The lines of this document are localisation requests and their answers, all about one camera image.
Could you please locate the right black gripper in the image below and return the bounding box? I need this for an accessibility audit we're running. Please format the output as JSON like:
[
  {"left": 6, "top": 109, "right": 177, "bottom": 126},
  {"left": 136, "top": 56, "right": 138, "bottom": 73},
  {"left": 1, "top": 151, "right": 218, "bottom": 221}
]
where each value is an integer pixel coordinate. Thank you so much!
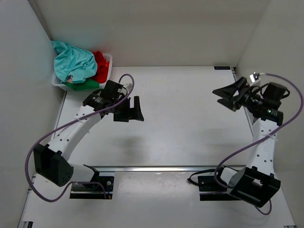
[{"left": 211, "top": 77, "right": 263, "bottom": 112}]

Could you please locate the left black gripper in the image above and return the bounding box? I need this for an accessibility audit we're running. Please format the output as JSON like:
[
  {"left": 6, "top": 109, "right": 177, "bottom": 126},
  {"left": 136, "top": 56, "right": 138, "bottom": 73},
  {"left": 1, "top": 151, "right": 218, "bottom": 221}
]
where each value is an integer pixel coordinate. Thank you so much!
[{"left": 114, "top": 94, "right": 145, "bottom": 121}]

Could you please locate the teal t shirt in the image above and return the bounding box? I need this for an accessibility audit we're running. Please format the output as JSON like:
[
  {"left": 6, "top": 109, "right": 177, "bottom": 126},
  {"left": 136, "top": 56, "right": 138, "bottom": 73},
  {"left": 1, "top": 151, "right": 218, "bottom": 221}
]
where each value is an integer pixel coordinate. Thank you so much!
[{"left": 51, "top": 41, "right": 97, "bottom": 84}]

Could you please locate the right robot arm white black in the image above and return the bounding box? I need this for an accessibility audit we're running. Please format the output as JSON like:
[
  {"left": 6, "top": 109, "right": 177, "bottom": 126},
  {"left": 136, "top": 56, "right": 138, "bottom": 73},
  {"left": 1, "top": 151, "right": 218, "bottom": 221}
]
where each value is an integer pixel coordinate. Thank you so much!
[{"left": 213, "top": 77, "right": 290, "bottom": 208}]

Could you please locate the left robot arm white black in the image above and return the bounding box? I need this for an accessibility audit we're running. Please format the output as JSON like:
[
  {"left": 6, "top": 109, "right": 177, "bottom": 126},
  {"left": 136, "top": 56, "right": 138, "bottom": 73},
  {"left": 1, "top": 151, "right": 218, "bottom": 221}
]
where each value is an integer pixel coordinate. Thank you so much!
[{"left": 33, "top": 80, "right": 144, "bottom": 189}]

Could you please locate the dark label plate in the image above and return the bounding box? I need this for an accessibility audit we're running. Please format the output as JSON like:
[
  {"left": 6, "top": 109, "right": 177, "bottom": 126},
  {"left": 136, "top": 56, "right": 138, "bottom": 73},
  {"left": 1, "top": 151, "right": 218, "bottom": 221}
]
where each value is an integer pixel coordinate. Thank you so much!
[{"left": 214, "top": 66, "right": 230, "bottom": 70}]

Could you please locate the green t shirt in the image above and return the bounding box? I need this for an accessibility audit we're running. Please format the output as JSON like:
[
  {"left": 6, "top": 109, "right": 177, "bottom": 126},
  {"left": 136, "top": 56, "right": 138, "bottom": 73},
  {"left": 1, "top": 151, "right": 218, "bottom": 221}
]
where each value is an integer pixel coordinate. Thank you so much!
[{"left": 65, "top": 78, "right": 99, "bottom": 91}]

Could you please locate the red t shirt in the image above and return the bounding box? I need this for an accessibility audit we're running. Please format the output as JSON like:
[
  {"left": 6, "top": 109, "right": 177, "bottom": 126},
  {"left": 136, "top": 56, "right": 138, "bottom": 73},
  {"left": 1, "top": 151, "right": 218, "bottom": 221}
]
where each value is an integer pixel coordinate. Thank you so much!
[{"left": 92, "top": 51, "right": 109, "bottom": 84}]

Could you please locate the pink t shirt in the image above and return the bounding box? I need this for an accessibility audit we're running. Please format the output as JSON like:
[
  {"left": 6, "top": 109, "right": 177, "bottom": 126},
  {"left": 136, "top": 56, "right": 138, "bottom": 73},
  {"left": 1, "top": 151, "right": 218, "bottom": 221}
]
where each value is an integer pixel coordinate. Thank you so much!
[{"left": 66, "top": 75, "right": 73, "bottom": 84}]

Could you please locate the white plastic basket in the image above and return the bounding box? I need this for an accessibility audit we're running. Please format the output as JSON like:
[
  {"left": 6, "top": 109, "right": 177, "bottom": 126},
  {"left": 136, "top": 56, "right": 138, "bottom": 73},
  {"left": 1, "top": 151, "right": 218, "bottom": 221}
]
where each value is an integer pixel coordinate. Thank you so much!
[{"left": 51, "top": 52, "right": 113, "bottom": 91}]

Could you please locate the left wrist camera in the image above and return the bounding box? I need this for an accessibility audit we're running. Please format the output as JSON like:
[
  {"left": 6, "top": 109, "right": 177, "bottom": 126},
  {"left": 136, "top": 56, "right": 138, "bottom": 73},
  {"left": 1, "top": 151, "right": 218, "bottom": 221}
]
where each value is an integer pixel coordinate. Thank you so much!
[{"left": 121, "top": 83, "right": 133, "bottom": 93}]

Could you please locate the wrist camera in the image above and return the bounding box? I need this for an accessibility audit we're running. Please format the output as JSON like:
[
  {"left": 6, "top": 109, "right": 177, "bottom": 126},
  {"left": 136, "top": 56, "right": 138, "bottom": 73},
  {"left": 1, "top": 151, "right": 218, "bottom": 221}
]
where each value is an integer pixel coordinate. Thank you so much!
[
  {"left": 249, "top": 72, "right": 260, "bottom": 86},
  {"left": 121, "top": 83, "right": 133, "bottom": 93}
]

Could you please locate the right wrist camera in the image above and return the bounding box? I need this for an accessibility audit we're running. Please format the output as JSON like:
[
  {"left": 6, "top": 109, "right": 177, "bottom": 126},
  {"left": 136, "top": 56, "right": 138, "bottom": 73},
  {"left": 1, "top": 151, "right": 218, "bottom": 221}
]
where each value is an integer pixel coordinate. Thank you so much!
[{"left": 249, "top": 72, "right": 260, "bottom": 86}]

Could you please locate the aluminium rail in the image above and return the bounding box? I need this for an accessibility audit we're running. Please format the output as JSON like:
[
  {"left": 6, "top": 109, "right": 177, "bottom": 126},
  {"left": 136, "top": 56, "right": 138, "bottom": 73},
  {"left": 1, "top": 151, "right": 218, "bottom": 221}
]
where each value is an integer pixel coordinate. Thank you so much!
[{"left": 95, "top": 166, "right": 247, "bottom": 173}]

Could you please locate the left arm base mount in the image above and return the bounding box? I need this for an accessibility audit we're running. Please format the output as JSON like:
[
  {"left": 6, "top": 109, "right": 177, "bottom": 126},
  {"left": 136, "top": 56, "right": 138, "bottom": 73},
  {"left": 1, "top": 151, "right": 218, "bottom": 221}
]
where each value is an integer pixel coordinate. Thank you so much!
[{"left": 69, "top": 172, "right": 114, "bottom": 200}]

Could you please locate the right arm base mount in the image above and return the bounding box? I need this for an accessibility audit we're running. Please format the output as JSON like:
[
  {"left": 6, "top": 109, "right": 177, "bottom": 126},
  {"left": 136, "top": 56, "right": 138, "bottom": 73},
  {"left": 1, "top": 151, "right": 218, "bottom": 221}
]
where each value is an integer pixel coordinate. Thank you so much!
[{"left": 187, "top": 169, "right": 240, "bottom": 201}]

